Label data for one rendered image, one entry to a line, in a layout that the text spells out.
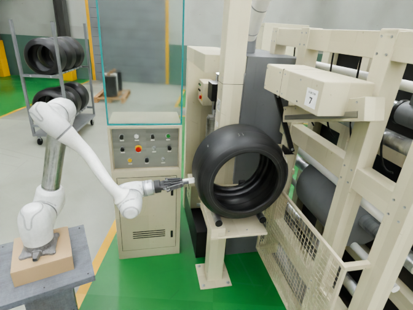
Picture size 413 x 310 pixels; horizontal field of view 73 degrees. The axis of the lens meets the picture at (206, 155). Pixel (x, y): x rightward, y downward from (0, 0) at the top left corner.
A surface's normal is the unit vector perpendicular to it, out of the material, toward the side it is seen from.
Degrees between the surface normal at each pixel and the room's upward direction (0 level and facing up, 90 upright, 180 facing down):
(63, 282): 0
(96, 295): 0
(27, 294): 0
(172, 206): 90
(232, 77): 90
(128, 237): 90
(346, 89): 90
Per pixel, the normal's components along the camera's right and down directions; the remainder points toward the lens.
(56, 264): 0.48, 0.39
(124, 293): 0.06, -0.91
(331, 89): 0.19, 0.41
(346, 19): -0.03, 0.40
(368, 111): 0.20, 0.11
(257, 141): 0.27, -0.40
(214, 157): -0.40, -0.14
